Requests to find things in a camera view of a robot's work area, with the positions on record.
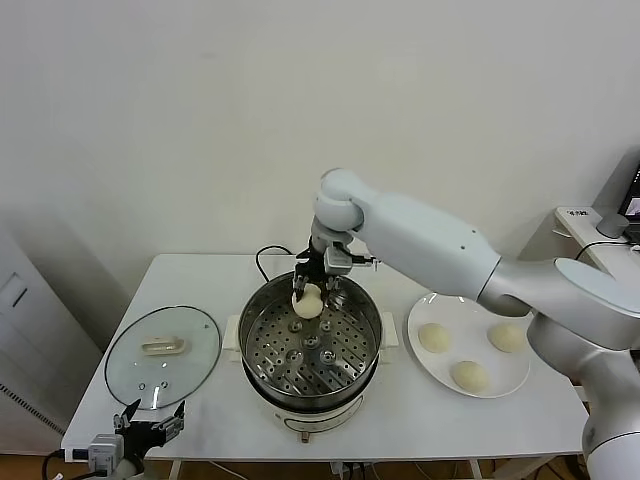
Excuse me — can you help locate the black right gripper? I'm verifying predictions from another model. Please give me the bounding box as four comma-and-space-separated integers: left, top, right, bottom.
292, 238, 344, 302

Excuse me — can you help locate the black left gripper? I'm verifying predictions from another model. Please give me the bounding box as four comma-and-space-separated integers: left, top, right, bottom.
112, 398, 187, 461

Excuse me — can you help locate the white steamed baozi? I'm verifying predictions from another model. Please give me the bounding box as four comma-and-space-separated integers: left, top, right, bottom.
449, 360, 493, 396
487, 322, 527, 354
291, 282, 323, 320
417, 322, 453, 355

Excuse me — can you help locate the glass pot lid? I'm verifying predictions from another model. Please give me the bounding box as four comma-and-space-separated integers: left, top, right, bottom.
103, 305, 223, 412

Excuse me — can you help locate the steel steamer basket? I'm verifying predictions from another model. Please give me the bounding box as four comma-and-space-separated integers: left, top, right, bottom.
237, 269, 384, 407

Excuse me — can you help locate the white cabinet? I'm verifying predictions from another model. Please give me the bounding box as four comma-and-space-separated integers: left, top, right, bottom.
0, 227, 104, 459

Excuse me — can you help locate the white round plate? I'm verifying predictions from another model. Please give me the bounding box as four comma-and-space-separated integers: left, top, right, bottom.
405, 291, 532, 400

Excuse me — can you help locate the white side desk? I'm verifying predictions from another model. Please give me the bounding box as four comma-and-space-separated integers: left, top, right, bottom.
517, 204, 640, 275

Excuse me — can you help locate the grey round speaker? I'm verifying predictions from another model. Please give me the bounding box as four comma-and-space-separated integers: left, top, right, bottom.
595, 214, 629, 239

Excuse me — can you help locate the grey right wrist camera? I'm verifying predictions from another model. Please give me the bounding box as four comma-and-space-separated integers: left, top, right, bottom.
323, 243, 352, 275

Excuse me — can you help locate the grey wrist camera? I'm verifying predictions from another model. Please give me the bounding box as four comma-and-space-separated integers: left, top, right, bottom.
72, 433, 125, 474
323, 243, 352, 275

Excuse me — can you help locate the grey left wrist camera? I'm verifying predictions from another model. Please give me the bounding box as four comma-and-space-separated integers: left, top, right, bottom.
72, 433, 125, 474

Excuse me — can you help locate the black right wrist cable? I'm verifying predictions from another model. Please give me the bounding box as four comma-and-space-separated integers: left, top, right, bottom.
348, 238, 380, 272

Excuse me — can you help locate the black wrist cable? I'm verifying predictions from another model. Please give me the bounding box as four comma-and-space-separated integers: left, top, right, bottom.
348, 238, 380, 272
40, 448, 69, 480

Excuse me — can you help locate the black cooker power cord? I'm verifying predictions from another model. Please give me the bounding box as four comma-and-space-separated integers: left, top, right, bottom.
254, 245, 296, 282

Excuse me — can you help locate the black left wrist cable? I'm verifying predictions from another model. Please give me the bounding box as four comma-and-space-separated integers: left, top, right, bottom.
40, 448, 69, 480

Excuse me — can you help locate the black power adapter cable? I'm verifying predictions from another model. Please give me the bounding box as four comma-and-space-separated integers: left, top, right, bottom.
573, 240, 632, 262

